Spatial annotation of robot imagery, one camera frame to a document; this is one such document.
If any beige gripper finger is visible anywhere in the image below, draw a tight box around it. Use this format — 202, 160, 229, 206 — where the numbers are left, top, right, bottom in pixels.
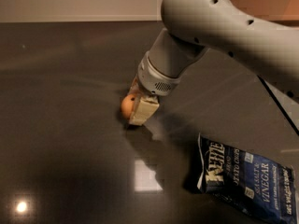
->
129, 77, 146, 96
129, 95, 160, 126

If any orange fruit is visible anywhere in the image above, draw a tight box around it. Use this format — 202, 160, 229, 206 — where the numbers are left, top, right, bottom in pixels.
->
121, 94, 136, 119

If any blue kettle chips bag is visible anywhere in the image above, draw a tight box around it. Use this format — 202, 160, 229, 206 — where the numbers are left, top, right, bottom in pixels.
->
197, 136, 298, 224

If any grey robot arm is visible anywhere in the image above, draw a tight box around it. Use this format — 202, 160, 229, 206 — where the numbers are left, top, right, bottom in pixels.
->
128, 0, 299, 126

